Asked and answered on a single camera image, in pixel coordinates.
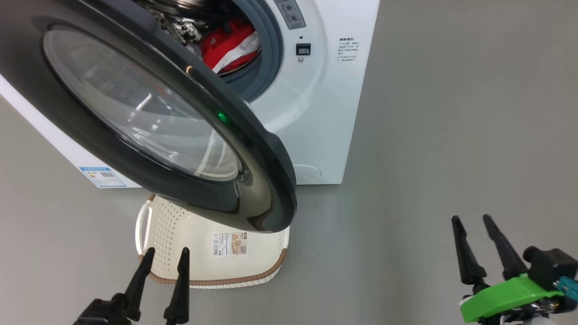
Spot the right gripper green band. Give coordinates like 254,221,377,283
452,214,565,325

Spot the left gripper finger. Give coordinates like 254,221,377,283
124,247,155,322
163,247,190,325

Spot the dark round glass washer door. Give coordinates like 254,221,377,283
0,0,298,233

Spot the red garment with white trim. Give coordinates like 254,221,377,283
199,19,262,75

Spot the cream perforated laundry basket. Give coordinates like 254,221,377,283
135,194,290,289

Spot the white front-load washing machine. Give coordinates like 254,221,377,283
0,0,381,189

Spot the right camera cable teal plug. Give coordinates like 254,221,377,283
556,276,578,302

